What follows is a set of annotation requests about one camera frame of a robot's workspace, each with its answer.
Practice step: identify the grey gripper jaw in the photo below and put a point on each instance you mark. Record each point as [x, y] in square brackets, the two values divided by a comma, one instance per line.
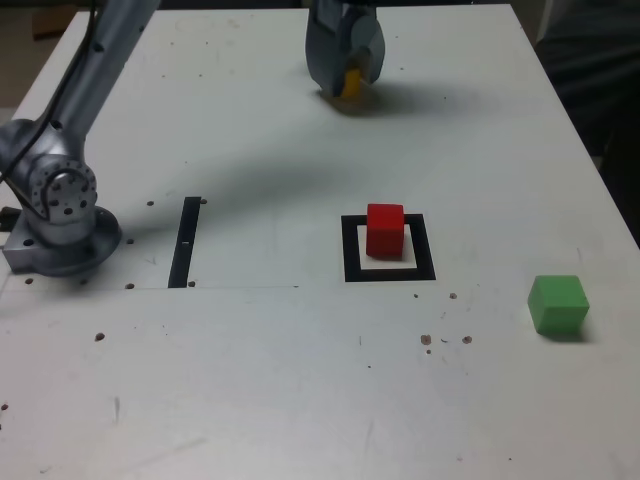
[376, 50]
[322, 60]

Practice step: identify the yellow cube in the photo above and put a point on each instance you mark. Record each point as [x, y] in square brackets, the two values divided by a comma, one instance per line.
[351, 85]

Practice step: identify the red cube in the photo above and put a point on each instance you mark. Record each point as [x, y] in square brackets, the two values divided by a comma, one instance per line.
[384, 235]

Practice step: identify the green cube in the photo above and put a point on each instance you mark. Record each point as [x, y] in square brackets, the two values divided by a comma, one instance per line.
[557, 305]

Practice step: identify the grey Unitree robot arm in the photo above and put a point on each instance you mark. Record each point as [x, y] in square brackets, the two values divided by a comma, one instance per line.
[60, 150]

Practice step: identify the black tape square outline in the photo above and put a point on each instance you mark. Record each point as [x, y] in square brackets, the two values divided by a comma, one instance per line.
[430, 250]

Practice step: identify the black tape strip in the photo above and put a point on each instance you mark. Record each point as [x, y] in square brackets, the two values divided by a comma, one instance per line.
[184, 225]

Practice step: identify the brown cardboard box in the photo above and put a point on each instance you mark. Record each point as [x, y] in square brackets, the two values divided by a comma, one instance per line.
[50, 24]

